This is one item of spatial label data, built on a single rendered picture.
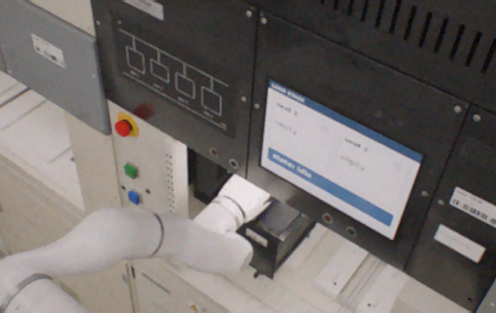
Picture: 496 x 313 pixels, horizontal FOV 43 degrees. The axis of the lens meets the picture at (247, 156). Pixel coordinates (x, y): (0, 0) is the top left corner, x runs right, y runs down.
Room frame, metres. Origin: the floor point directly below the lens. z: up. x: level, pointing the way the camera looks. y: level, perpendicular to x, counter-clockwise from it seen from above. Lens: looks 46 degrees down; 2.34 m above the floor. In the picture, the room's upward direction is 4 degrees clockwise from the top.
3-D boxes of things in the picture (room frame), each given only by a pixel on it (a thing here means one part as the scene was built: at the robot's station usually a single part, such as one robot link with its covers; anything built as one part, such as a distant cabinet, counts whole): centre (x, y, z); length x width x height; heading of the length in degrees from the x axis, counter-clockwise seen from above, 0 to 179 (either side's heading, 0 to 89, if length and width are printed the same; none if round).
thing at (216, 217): (0.81, 0.08, 1.23); 0.13 x 0.09 x 0.08; 147
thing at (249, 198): (0.94, 0.00, 1.23); 0.11 x 0.10 x 0.07; 147
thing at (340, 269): (0.97, -0.34, 0.89); 0.22 x 0.21 x 0.04; 146
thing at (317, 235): (1.12, -0.12, 0.89); 0.22 x 0.21 x 0.04; 146
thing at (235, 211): (0.89, 0.04, 1.23); 0.09 x 0.03 x 0.08; 57
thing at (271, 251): (1.02, -0.05, 1.10); 0.24 x 0.20 x 0.32; 57
